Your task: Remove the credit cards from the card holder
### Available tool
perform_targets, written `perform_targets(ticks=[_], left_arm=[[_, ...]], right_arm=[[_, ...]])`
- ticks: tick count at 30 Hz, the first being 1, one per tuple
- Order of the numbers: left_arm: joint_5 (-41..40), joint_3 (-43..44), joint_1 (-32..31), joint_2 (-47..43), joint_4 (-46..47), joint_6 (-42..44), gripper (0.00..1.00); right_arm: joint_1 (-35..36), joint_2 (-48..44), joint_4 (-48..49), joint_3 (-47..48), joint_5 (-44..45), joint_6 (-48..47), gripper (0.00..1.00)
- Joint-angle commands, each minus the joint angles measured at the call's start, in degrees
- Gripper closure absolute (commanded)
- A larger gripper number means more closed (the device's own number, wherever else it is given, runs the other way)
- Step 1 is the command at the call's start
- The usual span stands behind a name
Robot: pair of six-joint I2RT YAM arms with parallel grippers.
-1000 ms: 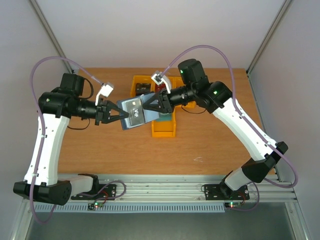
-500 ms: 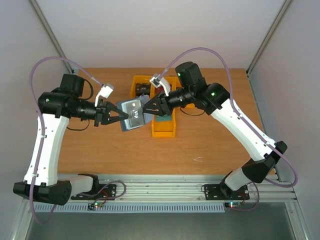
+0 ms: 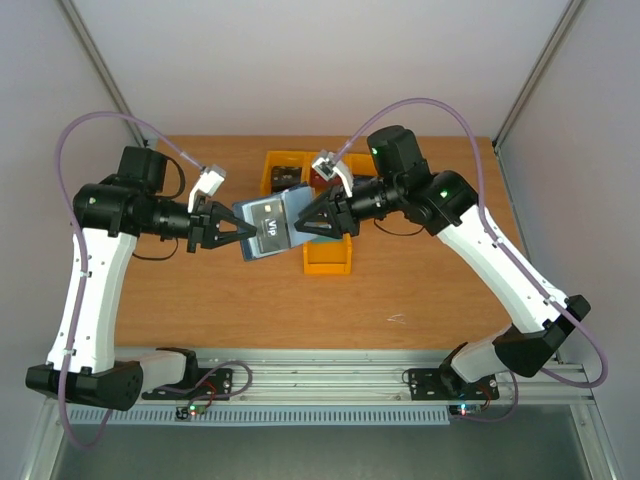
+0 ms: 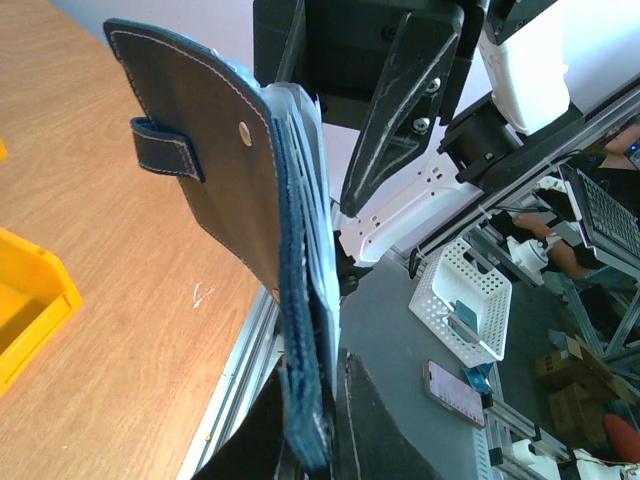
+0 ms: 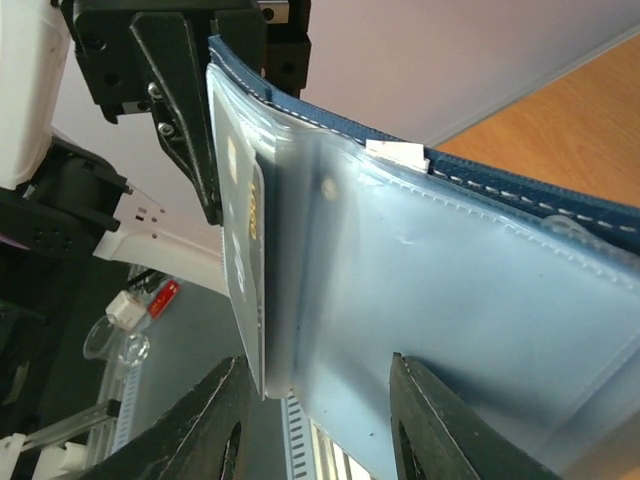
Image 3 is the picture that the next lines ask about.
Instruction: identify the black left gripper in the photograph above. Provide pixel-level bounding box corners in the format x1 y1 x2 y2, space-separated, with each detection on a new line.
143 196 257 254

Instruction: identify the blue card holder wallet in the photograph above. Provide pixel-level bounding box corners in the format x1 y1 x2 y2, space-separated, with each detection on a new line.
232 183 318 261

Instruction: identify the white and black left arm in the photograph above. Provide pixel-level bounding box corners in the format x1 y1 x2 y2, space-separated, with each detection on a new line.
25 147 256 411

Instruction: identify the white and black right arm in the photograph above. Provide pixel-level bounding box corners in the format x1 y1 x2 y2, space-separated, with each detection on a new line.
295 125 591 399

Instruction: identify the red credit card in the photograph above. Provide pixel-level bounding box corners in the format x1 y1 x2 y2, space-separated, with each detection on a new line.
309 172 329 189

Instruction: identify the black credit card in bin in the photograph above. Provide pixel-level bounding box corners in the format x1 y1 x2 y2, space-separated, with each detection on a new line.
270 166 302 193

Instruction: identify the orange bin front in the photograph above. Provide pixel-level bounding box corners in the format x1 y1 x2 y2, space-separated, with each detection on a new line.
303 235 353 276

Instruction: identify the orange bin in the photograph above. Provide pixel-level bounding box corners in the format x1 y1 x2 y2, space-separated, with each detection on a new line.
306 151 342 189
260 150 309 196
347 154 391 221
303 235 353 276

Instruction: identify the orange bin back middle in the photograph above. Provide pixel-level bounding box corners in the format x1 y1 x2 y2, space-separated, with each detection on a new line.
306 151 342 189

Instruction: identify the orange bin back right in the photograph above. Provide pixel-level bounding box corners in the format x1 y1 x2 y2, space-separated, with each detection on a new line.
347 154 391 221

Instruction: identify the orange bin back left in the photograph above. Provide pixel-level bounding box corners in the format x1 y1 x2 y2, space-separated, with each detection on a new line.
260 150 309 196

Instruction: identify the left controller board with LEDs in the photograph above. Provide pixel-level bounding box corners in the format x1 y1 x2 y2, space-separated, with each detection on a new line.
175 405 208 421

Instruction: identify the controller board with leds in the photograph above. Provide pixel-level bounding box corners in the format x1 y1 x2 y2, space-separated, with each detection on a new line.
175 405 208 421
449 403 484 417

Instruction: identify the right controller board with LEDs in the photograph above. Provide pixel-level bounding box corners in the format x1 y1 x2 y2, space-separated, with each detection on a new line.
449 403 484 417

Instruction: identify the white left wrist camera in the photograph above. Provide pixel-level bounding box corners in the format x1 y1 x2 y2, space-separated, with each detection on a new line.
187 165 226 213

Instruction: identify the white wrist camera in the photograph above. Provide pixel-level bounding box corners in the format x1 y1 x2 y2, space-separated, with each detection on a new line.
311 150 354 197
187 165 226 213

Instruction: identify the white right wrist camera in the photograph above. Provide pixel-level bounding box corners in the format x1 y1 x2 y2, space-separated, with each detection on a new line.
311 150 354 197

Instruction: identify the aluminium rail frame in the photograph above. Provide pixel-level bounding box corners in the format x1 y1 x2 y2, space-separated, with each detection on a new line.
44 347 596 407

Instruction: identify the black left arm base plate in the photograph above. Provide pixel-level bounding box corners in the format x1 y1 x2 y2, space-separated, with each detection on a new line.
141 367 233 401

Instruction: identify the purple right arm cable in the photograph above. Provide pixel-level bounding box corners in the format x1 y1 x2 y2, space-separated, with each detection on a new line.
331 97 610 424

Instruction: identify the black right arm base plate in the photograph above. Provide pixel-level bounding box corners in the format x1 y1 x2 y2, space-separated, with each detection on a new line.
401 368 500 401

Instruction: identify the grey slotted cable duct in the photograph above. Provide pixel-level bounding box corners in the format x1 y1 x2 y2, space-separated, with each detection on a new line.
66 405 451 427

